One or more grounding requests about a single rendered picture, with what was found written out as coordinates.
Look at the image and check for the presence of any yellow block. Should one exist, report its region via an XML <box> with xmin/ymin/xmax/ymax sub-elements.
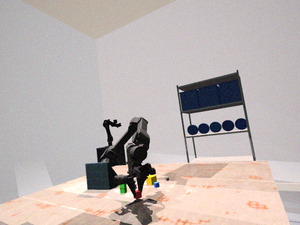
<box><xmin>146</xmin><ymin>175</ymin><xmax>157</xmax><ymax>185</ymax></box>

